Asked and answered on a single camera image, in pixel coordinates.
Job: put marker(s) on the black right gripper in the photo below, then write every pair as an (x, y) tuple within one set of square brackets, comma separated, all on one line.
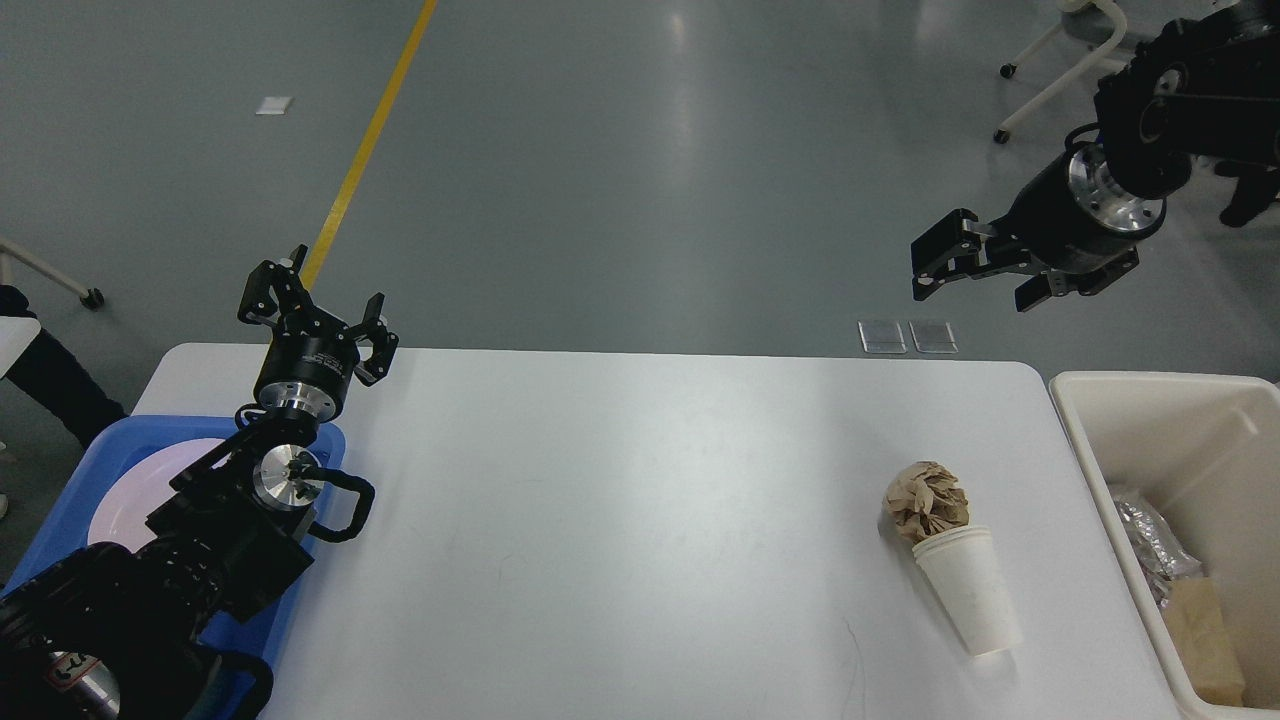
[(1077, 227)]

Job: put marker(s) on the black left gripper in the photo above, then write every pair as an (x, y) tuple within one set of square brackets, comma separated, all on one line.
[(305, 371)]

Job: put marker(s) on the brown paper ball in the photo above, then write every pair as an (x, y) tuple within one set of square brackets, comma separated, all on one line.
[(925, 500)]

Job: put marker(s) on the pink plastic plate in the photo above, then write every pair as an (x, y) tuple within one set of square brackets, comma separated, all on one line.
[(121, 515)]

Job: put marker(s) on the white paper cup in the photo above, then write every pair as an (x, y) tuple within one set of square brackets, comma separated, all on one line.
[(962, 566)]

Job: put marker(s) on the aluminium foil tray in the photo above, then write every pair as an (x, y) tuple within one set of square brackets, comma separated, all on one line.
[(1161, 556)]

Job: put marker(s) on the brown paper bag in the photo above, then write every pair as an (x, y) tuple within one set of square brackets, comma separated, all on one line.
[(1193, 618)]

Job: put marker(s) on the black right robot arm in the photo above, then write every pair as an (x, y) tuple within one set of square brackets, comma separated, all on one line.
[(1201, 88)]

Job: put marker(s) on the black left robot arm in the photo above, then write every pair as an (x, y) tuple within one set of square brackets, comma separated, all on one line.
[(112, 633)]

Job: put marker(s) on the silver floor socket plate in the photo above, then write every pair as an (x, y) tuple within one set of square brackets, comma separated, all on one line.
[(879, 337)]

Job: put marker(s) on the white chair leg left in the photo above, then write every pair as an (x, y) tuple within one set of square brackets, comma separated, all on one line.
[(13, 254)]

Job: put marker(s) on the beige plastic bin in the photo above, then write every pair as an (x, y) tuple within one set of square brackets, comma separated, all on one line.
[(1203, 449)]

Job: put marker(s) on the person leg dark trousers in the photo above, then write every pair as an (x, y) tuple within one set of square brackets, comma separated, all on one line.
[(52, 376)]

